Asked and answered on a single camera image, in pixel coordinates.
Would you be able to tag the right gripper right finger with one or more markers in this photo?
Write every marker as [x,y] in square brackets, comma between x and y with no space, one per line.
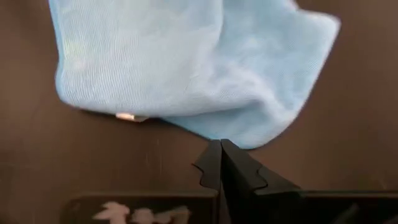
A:
[239,174]

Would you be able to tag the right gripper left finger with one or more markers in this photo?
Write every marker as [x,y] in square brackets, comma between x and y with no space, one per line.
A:
[211,168]

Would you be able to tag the light blue microfiber towel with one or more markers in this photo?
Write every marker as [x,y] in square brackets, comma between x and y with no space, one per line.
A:
[171,62]

